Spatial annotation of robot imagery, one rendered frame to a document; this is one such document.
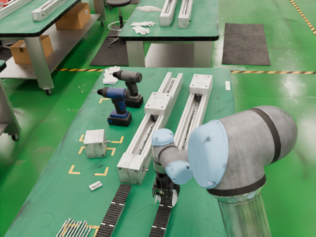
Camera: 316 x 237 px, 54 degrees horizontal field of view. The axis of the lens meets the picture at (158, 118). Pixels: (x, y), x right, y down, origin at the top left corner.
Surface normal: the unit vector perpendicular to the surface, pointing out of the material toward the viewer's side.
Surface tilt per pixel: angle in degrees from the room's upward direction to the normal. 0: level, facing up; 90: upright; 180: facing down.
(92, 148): 90
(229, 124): 5
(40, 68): 90
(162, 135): 0
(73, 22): 90
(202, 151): 84
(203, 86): 0
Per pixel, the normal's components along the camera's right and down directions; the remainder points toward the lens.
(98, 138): -0.06, -0.81
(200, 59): -0.15, 0.59
